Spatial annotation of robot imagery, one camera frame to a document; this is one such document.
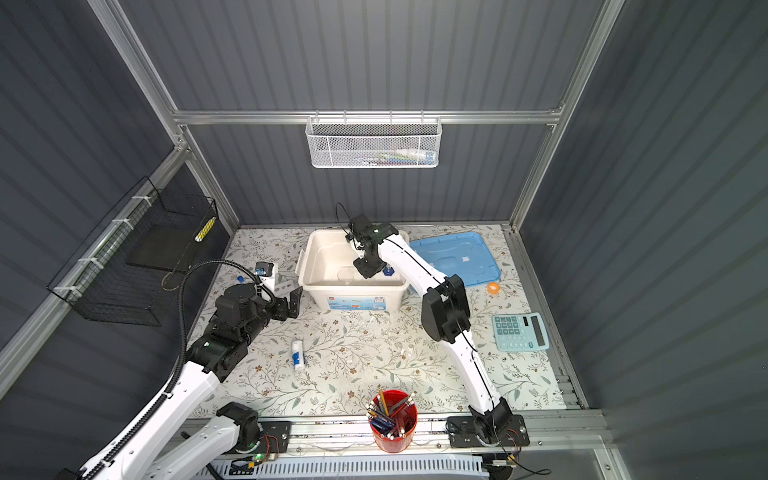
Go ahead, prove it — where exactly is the red pencil cup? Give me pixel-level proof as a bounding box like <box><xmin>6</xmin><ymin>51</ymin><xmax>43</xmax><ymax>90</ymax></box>
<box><xmin>367</xmin><ymin>389</ymin><xmax>418</xmax><ymax>454</ymax></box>

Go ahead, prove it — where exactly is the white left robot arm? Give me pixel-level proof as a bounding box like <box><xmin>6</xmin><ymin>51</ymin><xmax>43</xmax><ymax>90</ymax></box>
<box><xmin>55</xmin><ymin>261</ymin><xmax>303</xmax><ymax>479</ymax></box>

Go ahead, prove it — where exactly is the clear glass flask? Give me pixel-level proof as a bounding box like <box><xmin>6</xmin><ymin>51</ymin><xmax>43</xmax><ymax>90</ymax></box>
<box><xmin>337</xmin><ymin>267</ymin><xmax>357</xmax><ymax>285</ymax></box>

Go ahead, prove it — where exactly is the black wire side basket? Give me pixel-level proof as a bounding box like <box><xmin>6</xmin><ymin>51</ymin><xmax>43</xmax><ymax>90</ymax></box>
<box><xmin>48</xmin><ymin>181</ymin><xmax>218</xmax><ymax>327</ymax></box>

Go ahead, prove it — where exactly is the white blue small bottle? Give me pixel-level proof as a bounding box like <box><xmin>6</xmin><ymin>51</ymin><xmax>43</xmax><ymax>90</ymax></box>
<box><xmin>291</xmin><ymin>340</ymin><xmax>306</xmax><ymax>371</ymax></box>

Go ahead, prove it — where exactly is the blue plastic bin lid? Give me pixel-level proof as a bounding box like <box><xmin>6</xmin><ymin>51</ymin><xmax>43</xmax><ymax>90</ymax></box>
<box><xmin>410</xmin><ymin>232</ymin><xmax>501</xmax><ymax>287</ymax></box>

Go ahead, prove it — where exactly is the yellow item in basket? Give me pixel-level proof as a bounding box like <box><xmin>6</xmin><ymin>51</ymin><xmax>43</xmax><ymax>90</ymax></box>
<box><xmin>194</xmin><ymin>216</ymin><xmax>217</xmax><ymax>243</ymax></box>

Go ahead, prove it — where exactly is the white plastic storage bin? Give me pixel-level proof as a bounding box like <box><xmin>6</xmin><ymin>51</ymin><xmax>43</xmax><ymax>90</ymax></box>
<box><xmin>295</xmin><ymin>229</ymin><xmax>410</xmax><ymax>312</ymax></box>

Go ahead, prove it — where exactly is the white wire wall basket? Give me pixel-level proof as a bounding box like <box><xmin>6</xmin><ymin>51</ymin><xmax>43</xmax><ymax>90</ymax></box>
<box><xmin>305</xmin><ymin>115</ymin><xmax>443</xmax><ymax>169</ymax></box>

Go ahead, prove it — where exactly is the teal calculator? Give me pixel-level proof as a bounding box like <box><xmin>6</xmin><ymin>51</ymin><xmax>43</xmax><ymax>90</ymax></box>
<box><xmin>492</xmin><ymin>312</ymin><xmax>550</xmax><ymax>353</ymax></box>

